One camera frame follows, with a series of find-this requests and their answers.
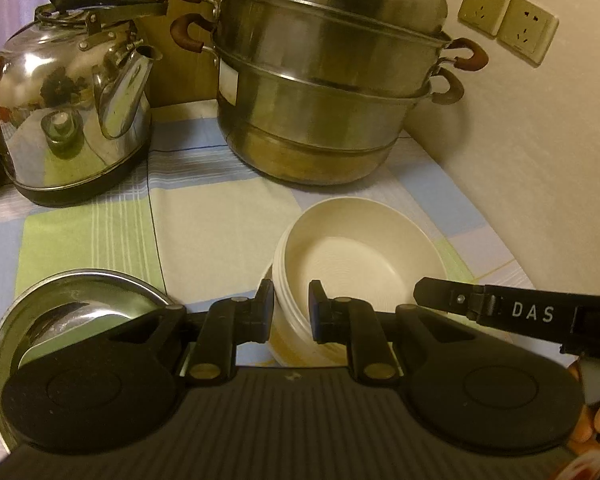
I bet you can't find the stainless steel steamer pot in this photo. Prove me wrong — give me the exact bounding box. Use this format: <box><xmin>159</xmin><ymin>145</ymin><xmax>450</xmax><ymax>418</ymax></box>
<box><xmin>170</xmin><ymin>0</ymin><xmax>490</xmax><ymax>186</ymax></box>

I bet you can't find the cream plastic bowl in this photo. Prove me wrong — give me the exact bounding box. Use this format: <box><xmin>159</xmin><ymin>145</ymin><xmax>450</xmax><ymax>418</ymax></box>
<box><xmin>257</xmin><ymin>197</ymin><xmax>451</xmax><ymax>367</ymax></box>

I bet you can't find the large stainless steel plate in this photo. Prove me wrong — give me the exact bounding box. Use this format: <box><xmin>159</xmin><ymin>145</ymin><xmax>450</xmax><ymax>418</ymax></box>
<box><xmin>0</xmin><ymin>269</ymin><xmax>186</xmax><ymax>453</ymax></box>

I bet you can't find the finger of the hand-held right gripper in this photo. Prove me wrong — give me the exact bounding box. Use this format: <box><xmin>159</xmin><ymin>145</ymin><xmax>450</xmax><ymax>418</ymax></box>
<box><xmin>414</xmin><ymin>276</ymin><xmax>487</xmax><ymax>321</ymax></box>

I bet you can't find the checkered tablecloth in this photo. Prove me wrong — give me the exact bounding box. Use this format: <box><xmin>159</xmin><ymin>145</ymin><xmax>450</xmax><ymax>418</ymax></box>
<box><xmin>0</xmin><ymin>100</ymin><xmax>536</xmax><ymax>371</ymax></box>

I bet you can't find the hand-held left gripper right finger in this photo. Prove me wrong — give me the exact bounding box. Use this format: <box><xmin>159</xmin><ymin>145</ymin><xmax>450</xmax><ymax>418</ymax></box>
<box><xmin>307</xmin><ymin>279</ymin><xmax>477</xmax><ymax>387</ymax></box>

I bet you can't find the stainless steel kettle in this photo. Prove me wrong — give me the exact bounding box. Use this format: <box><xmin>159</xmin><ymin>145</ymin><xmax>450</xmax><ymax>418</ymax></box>
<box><xmin>0</xmin><ymin>0</ymin><xmax>168</xmax><ymax>208</ymax></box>

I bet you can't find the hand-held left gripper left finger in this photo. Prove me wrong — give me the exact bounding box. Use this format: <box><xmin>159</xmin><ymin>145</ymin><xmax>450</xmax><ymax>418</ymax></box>
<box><xmin>107</xmin><ymin>278</ymin><xmax>276</xmax><ymax>387</ymax></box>

